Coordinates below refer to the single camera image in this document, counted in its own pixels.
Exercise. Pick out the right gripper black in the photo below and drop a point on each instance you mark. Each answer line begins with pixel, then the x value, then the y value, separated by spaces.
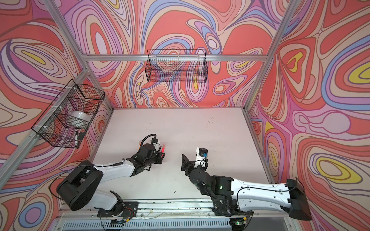
pixel 186 163

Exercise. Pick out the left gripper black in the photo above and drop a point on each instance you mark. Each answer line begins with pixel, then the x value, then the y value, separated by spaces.
pixel 159 155

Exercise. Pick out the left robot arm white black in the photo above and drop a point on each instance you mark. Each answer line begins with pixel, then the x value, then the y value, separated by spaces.
pixel 79 189

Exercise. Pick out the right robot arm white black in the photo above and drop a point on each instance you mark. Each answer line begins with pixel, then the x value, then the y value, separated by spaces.
pixel 233 197

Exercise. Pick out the black marker in basket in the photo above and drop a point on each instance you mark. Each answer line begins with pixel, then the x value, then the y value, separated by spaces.
pixel 76 141

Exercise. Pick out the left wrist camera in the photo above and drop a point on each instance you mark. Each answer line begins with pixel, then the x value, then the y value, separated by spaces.
pixel 156 143

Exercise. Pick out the aluminium front rail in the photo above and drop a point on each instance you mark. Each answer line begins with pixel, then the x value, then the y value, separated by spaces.
pixel 171 208

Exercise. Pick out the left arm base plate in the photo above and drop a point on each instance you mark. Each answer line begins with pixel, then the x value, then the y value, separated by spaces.
pixel 126 209

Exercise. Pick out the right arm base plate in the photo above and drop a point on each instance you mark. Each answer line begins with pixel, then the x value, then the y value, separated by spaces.
pixel 228 208

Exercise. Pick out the black wire basket left wall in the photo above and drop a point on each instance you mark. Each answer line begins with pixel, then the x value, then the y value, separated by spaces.
pixel 73 109

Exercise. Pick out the black wire basket wall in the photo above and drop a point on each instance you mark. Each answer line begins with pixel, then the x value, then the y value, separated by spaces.
pixel 182 65
pixel 73 109

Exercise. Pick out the black wire basket back wall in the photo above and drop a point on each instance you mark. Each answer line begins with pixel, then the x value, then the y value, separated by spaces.
pixel 182 65

